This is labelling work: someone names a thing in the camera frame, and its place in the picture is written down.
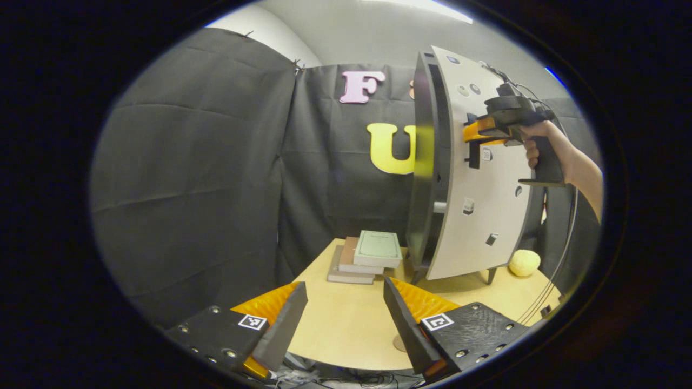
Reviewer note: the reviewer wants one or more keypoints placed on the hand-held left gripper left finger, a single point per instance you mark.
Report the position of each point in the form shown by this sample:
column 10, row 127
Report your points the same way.
column 284, row 329

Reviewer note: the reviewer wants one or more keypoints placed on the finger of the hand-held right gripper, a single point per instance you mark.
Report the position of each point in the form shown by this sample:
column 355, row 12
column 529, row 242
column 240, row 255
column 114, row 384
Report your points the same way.
column 478, row 131

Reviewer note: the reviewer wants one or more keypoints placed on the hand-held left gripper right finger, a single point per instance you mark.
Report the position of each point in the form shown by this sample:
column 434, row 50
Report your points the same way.
column 405, row 329

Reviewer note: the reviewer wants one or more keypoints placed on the round brown coaster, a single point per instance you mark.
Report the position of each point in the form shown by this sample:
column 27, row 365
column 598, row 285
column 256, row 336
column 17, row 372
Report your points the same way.
column 400, row 343

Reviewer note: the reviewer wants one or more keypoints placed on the dark grey cabinet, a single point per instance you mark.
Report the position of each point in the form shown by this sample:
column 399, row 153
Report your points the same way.
column 421, row 216

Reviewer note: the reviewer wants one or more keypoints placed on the white cabinet door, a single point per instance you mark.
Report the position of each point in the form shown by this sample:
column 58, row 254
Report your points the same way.
column 476, row 237

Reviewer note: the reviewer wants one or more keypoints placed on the grey-brown book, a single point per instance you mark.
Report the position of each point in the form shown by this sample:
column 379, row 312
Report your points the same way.
column 346, row 277

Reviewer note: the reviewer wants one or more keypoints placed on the brown book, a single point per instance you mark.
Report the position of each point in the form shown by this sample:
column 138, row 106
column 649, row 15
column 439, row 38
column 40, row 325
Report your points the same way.
column 348, row 256

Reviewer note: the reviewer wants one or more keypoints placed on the yellow round plush toy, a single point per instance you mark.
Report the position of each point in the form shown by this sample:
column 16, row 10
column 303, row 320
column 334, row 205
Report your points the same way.
column 524, row 263

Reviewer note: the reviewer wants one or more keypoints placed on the black backdrop cloth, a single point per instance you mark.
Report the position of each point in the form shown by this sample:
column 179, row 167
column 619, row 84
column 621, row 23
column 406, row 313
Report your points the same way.
column 189, row 189

